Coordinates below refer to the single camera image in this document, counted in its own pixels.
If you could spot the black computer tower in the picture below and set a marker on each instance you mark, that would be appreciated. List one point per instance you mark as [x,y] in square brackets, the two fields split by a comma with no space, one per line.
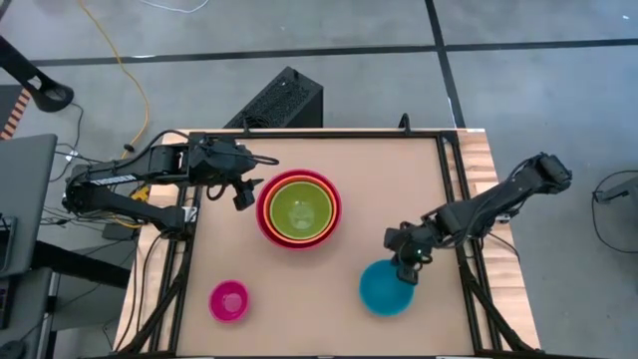
[279,102]

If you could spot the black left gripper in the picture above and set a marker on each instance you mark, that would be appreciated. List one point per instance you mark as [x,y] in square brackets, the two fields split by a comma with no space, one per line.
[219,158]

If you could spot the black table frame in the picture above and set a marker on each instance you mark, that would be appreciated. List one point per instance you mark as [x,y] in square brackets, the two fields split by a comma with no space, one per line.
[451,199]

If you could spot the grey side desk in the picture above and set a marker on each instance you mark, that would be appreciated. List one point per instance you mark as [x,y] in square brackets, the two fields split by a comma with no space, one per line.
[25,199]

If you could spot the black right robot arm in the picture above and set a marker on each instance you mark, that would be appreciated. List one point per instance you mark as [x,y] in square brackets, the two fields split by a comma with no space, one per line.
[498,198]

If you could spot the green plastic bowl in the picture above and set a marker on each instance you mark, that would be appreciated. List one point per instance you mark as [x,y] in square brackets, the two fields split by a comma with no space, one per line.
[301,209]

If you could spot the small pink plastic bowl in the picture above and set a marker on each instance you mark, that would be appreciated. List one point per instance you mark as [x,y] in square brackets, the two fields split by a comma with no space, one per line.
[229,301]

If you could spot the stacked red yellow green bowls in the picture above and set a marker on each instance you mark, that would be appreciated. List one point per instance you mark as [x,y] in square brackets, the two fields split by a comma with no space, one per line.
[258,212]

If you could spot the orange black striped strip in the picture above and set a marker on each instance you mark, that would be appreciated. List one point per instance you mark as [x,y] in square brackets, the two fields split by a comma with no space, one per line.
[14,115]

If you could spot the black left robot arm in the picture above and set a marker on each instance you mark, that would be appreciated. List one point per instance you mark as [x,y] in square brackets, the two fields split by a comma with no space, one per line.
[114,178]

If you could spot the blue plastic bowl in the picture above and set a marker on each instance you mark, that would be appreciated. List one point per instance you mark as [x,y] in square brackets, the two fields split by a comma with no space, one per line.
[384,294]

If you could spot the orange plastic bowl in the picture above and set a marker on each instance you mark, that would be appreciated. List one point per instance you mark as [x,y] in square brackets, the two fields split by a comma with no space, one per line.
[265,212]

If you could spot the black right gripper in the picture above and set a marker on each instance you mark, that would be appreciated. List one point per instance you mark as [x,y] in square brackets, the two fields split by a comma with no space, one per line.
[411,239]

